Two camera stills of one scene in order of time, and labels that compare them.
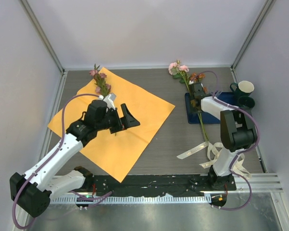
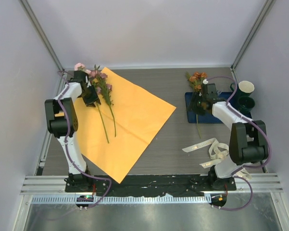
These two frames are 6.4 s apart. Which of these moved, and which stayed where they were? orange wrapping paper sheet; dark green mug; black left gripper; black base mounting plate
Moved: black left gripper
Stayed: dark green mug; orange wrapping paper sheet; black base mounting plate
